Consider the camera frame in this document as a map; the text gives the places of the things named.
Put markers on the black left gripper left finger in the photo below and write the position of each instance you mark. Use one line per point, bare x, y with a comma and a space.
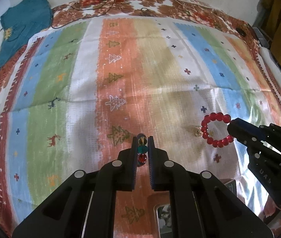
84, 204

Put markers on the brown floral bedsheet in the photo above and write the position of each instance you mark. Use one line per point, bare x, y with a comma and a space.
140, 7

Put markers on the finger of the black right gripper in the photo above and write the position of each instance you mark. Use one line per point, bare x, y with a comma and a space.
246, 133

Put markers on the white bolster pillow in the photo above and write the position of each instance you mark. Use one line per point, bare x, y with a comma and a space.
269, 60

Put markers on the small gold rings cluster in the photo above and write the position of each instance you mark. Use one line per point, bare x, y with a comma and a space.
197, 131

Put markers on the teal blue garment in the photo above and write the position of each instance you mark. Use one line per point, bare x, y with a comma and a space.
20, 23

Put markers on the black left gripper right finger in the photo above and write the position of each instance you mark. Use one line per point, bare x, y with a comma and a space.
201, 205

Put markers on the metal jewelry box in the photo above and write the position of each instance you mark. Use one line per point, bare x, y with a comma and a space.
163, 212

